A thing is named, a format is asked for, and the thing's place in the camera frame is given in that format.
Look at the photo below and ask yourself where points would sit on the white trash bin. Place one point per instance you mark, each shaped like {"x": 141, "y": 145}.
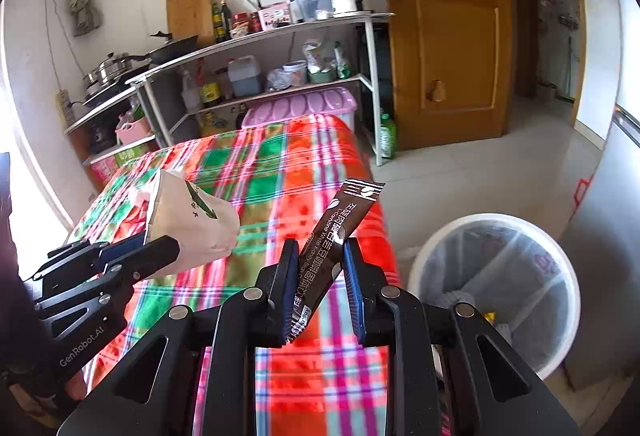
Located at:
{"x": 520, "y": 266}

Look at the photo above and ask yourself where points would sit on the yellow label oil bottle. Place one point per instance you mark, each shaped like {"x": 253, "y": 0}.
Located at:
{"x": 211, "y": 91}

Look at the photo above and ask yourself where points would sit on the wooden cutting board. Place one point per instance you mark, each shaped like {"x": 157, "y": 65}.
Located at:
{"x": 190, "y": 11}

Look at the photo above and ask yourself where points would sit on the white power strip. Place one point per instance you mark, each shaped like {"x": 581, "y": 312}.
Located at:
{"x": 63, "y": 109}

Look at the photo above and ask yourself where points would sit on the green drink bottle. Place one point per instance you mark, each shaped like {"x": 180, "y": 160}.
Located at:
{"x": 387, "y": 136}

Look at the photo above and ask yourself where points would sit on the plaid blanket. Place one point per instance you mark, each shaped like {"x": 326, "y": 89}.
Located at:
{"x": 280, "y": 176}

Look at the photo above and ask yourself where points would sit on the black frying pan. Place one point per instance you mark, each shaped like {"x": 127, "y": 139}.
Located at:
{"x": 175, "y": 51}

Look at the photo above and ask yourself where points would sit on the pink plastic basket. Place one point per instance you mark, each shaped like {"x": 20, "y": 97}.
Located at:
{"x": 134, "y": 129}

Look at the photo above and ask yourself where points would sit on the clear plastic bottle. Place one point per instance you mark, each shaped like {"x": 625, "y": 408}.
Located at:
{"x": 190, "y": 94}

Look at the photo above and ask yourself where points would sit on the white plastic tub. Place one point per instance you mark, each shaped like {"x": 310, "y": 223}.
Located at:
{"x": 295, "y": 74}

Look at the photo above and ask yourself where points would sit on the white snack bag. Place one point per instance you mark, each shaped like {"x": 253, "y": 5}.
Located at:
{"x": 317, "y": 56}

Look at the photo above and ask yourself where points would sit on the clear plastic bag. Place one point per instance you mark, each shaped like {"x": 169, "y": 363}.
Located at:
{"x": 277, "y": 80}

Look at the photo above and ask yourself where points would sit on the brown coffee stick packet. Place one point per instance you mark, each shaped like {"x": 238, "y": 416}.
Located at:
{"x": 340, "y": 221}

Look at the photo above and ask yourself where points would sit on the pink storage box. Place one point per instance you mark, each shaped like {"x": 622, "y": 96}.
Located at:
{"x": 300, "y": 109}

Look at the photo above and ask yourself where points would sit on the red sauce jar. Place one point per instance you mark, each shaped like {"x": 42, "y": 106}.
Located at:
{"x": 240, "y": 24}
{"x": 255, "y": 21}

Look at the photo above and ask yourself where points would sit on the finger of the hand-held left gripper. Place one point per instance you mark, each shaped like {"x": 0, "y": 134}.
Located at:
{"x": 125, "y": 248}
{"x": 150, "y": 256}

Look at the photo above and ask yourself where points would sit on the green snack bag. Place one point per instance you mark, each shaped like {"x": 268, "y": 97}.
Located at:
{"x": 342, "y": 61}

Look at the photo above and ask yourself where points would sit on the clear plastic container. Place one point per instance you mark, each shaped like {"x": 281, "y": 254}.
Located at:
{"x": 311, "y": 4}

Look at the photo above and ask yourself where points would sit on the wooden door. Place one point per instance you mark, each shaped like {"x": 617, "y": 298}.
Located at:
{"x": 450, "y": 41}

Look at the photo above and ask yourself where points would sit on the white metal shelf rack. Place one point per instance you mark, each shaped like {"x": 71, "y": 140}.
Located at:
{"x": 250, "y": 41}

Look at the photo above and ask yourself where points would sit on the green bowl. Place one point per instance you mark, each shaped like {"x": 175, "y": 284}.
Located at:
{"x": 321, "y": 76}

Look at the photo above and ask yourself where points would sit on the steel cooking pot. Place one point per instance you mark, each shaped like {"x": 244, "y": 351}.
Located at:
{"x": 112, "y": 71}

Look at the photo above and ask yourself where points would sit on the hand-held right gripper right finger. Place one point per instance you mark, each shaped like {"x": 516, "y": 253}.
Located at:
{"x": 352, "y": 296}

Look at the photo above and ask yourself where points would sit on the silver refrigerator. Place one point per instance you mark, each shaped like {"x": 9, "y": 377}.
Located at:
{"x": 610, "y": 241}

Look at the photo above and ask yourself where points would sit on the beige paper bag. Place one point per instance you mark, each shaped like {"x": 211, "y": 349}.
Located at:
{"x": 195, "y": 226}

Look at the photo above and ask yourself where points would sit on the black induction cooker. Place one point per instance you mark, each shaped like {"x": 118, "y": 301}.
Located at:
{"x": 107, "y": 95}

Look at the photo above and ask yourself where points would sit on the pink utensil holder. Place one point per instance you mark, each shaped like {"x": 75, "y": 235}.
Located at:
{"x": 275, "y": 15}

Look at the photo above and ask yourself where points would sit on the plastic jug of dark liquid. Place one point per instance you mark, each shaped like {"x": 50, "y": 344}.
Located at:
{"x": 245, "y": 79}

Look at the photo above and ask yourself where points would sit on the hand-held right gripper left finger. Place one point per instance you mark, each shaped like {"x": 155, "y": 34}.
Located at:
{"x": 289, "y": 296}

